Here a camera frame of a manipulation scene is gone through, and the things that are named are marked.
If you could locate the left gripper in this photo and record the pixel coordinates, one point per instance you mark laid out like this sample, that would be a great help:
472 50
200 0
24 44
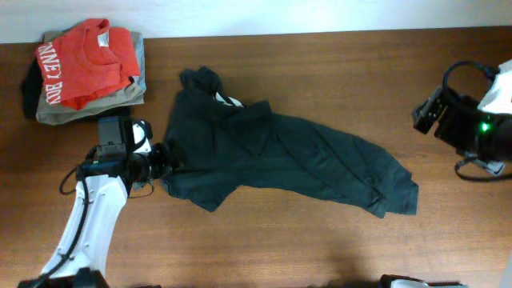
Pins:
164 161

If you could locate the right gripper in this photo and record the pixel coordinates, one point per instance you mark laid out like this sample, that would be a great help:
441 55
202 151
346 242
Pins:
449 124

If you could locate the dark green t-shirt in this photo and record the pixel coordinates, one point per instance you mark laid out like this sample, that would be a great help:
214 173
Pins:
228 144

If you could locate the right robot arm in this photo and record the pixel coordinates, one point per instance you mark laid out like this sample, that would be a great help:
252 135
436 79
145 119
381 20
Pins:
480 128

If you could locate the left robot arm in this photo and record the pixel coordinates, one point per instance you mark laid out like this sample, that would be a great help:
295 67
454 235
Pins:
104 181

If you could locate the olive grey folded garment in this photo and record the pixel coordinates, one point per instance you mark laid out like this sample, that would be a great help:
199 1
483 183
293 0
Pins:
115 103

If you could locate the red folded t-shirt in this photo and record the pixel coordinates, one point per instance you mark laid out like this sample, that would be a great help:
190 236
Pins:
86 63

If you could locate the black folded garment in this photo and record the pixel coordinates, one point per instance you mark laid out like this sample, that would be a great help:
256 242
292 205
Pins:
32 87

